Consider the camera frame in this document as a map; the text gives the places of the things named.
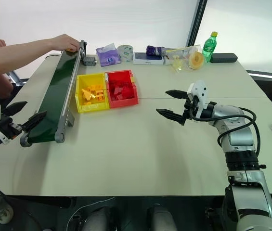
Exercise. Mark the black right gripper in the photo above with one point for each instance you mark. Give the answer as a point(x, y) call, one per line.
point(189, 109)

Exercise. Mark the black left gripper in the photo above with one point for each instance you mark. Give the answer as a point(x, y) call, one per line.
point(7, 125)

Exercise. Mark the small orange block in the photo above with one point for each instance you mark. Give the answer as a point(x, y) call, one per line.
point(70, 50)

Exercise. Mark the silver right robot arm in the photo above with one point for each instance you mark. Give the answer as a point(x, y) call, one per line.
point(241, 134)

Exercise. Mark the person's bare forearm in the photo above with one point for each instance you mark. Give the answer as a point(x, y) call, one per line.
point(17, 55)

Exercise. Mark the person's bare open hand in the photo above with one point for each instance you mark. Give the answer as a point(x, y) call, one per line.
point(66, 42)

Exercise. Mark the black chair part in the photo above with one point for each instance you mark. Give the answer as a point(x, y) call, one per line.
point(19, 78)

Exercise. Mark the clear bag with yellow pieces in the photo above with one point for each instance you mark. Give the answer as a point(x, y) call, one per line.
point(179, 59)

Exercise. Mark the yellow tape roll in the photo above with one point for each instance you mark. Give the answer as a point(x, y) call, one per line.
point(196, 60)

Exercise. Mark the red plastic bin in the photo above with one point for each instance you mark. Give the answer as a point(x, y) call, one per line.
point(123, 102)

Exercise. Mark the white and blue flat box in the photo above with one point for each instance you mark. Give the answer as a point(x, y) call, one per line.
point(147, 60)

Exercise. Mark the pile of red blocks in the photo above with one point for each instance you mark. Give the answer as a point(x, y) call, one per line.
point(121, 91)

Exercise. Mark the purple folded umbrella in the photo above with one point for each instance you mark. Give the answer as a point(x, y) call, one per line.
point(155, 50)

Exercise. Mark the yellow arrow-shaped block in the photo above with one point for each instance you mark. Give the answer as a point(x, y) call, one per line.
point(87, 94)

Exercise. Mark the green plastic soda bottle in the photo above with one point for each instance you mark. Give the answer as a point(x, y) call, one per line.
point(209, 48)

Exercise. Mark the yellow plastic bin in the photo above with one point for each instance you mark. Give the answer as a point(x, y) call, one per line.
point(91, 107)

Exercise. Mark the long black case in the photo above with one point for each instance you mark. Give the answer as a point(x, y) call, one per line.
point(223, 58)

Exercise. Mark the grey-green round wipes pack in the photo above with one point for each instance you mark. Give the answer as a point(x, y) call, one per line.
point(125, 53)

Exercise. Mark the yellow flat studded block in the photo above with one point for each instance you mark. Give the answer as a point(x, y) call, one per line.
point(94, 87)

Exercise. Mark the orange-yellow studded block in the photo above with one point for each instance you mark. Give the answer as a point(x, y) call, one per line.
point(100, 94)

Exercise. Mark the purple plastic bag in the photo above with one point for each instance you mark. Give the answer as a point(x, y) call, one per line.
point(108, 56)

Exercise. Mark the white caster wheel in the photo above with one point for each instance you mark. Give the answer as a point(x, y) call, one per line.
point(2, 215)

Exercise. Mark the dark rounded shape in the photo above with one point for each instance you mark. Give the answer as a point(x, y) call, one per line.
point(98, 220)
point(162, 219)

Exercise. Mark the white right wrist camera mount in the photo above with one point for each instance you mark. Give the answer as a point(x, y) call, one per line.
point(199, 92)

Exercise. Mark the green conveyor belt, grey frame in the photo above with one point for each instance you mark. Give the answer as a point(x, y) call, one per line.
point(54, 96)

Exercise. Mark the dark window frame post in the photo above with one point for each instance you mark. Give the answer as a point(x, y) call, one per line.
point(196, 21)

